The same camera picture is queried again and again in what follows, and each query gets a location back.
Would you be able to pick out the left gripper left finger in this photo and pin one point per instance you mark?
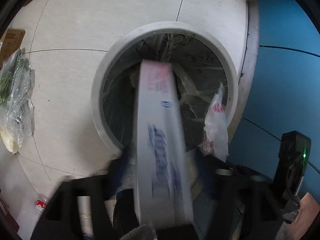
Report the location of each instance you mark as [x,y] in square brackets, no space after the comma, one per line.
[61,217]

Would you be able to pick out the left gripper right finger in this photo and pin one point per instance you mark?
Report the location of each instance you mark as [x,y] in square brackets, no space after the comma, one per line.
[227,184]

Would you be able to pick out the white blue printed box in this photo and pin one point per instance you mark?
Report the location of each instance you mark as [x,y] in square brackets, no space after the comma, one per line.
[162,191]

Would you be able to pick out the blue kitchen cabinet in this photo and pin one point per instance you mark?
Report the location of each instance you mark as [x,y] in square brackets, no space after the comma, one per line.
[284,96]

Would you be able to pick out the white round trash bin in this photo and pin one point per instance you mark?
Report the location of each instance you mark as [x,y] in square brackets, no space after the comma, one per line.
[201,64]

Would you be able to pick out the clear bottle red label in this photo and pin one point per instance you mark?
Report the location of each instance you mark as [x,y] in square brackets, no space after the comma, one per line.
[41,202]

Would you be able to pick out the white red plastic bag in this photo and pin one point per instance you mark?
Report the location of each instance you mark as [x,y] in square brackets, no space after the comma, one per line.
[215,140]

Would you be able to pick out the white cabbage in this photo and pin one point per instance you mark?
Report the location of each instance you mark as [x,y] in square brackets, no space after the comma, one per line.
[9,141]

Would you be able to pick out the clear bag of greens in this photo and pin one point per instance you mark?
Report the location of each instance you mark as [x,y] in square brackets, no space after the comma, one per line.
[17,84]

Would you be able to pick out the brown cardboard box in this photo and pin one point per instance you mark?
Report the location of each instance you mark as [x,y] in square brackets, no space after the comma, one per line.
[11,41]

